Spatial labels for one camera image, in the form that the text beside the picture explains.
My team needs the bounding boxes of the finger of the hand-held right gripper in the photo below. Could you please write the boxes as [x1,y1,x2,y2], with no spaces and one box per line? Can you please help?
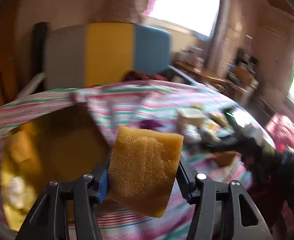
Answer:
[201,139,243,154]

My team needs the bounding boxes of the white crumpled wad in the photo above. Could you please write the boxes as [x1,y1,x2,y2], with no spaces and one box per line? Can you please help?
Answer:
[6,176,28,209]

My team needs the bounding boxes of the bright window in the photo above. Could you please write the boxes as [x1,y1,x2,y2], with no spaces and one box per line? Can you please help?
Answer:
[144,0,222,38]

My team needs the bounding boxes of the yellow storage bin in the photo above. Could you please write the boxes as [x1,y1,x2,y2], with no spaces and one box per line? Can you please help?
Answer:
[0,104,112,232]

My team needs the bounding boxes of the grey yellow blue headboard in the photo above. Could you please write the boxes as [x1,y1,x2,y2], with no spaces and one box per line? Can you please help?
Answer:
[44,22,173,90]

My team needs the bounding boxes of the grey bed rail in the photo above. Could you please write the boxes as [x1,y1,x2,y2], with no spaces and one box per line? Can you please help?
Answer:
[165,65,198,86]

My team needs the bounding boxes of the yellow sponge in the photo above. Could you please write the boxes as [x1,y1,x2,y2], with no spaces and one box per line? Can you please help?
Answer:
[7,130,36,163]
[107,125,185,218]
[215,152,238,167]

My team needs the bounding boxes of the dark red cloth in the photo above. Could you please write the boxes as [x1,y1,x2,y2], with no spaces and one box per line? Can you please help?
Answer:
[124,70,170,82]

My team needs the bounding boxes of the wooden desk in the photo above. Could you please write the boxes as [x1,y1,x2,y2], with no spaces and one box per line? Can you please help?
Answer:
[173,60,230,90]

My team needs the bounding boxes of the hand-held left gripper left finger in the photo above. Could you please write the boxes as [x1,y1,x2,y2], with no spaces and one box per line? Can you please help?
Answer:
[16,161,110,240]

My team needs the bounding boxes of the grey curtain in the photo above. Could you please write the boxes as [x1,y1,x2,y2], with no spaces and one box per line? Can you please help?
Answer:
[207,0,233,68]

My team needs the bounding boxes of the black bed post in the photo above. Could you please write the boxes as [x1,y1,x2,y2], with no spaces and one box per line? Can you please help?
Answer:
[32,22,49,78]

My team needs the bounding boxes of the cream cardboard box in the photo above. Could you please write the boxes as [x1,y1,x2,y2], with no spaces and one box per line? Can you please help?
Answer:
[177,109,204,128]

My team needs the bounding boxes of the pink blanket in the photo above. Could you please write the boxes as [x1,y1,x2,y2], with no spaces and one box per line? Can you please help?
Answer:
[265,114,294,153]

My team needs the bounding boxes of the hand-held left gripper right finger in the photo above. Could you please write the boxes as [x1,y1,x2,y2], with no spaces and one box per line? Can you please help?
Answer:
[177,160,272,240]

